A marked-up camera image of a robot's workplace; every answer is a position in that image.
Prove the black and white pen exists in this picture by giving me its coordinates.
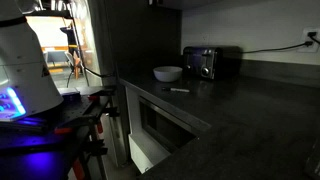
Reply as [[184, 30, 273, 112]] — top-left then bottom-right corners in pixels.
[[161, 87, 191, 94]]

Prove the orange handled clamp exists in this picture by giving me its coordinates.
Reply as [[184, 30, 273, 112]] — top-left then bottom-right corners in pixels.
[[54, 118, 105, 136], [71, 139, 110, 180]]

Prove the white drawer front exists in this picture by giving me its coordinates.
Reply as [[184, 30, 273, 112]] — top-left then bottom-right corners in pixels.
[[127, 132, 168, 175]]

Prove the white bowl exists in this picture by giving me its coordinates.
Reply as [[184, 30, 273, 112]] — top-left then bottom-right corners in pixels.
[[152, 65, 184, 83]]

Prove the built-in oven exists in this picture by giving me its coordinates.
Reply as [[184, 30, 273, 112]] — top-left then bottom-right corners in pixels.
[[137, 96, 198, 155]]

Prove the black plug with cable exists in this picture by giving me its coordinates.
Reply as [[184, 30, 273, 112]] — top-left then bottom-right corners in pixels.
[[306, 31, 320, 46]]

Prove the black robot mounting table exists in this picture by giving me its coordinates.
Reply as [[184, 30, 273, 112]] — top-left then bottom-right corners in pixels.
[[0, 85, 118, 180]]

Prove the black tripod stand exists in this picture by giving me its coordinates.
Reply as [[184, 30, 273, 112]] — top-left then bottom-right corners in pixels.
[[59, 9, 92, 88]]

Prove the black toaster power cable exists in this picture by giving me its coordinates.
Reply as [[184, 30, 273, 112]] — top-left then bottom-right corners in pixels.
[[241, 40, 314, 55]]

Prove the white wall outlet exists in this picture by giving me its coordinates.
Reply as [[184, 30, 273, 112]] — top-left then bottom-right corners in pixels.
[[297, 27, 320, 54]]

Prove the grey chair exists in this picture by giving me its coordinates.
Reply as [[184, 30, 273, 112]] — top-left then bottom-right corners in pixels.
[[44, 49, 75, 69]]

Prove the black chrome toaster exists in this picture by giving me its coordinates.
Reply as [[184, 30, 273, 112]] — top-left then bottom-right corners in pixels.
[[182, 45, 243, 81]]

